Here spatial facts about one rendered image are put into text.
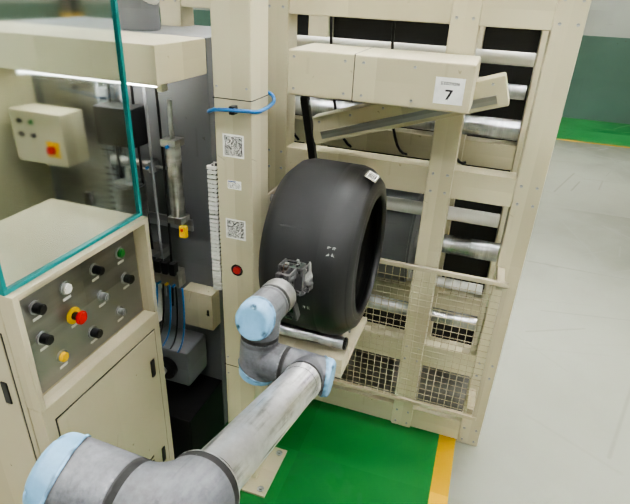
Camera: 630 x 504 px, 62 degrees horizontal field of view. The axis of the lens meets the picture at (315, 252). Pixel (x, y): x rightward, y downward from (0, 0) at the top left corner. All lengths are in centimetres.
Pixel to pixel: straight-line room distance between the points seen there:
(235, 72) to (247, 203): 41
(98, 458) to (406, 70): 139
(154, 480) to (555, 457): 240
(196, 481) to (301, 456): 189
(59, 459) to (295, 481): 183
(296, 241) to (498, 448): 172
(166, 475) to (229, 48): 122
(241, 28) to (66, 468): 123
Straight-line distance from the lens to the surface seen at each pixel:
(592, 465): 299
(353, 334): 200
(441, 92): 174
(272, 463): 259
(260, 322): 117
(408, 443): 275
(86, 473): 78
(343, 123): 197
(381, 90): 177
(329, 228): 150
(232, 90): 166
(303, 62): 184
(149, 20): 215
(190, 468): 77
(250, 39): 162
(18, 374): 163
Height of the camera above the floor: 198
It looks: 27 degrees down
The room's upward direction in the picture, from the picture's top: 3 degrees clockwise
